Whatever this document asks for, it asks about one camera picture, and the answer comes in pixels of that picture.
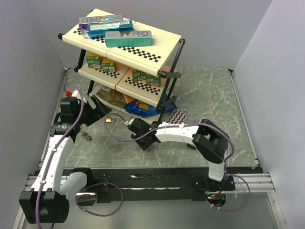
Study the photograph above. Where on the beige three-tier shelf rack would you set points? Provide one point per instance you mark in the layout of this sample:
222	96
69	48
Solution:
162	55

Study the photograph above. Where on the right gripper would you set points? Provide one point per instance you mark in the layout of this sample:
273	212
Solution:
143	146

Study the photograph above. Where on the black base frame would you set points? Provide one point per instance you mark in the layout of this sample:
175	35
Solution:
142	184

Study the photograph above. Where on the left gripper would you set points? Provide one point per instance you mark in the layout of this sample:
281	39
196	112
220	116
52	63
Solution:
95	115

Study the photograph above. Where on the green carton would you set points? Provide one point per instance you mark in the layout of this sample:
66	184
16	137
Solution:
108	65
137	75
93	60
153	81

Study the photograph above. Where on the green carton right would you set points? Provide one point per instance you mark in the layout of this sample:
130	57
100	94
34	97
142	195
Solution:
153	81

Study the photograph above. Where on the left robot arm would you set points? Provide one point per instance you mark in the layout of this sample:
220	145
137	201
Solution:
49	198

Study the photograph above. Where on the short brass padlock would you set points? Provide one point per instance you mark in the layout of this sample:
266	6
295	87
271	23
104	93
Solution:
110	119

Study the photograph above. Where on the blue snack bag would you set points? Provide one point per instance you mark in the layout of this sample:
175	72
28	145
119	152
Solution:
142	109

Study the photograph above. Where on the purple wavy sponge pad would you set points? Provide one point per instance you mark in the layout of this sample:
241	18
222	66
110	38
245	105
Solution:
177	117

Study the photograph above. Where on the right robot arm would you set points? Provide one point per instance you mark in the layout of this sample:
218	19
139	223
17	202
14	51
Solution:
205	136

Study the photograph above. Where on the blue toothpaste box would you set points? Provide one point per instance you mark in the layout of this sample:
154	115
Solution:
99	30

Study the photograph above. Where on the brown flat packet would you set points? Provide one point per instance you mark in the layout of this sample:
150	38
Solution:
112	96

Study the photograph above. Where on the teal R&O box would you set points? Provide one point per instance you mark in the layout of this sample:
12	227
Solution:
132	38

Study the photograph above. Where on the panda keychain with keys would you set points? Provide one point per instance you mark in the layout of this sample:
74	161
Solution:
85	135

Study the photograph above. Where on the green carton far left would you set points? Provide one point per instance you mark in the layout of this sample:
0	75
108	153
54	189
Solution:
93	60

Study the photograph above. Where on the black R&O box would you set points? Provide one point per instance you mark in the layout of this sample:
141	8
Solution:
191	147

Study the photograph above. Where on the purple R&O box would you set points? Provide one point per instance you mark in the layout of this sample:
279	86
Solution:
85	21

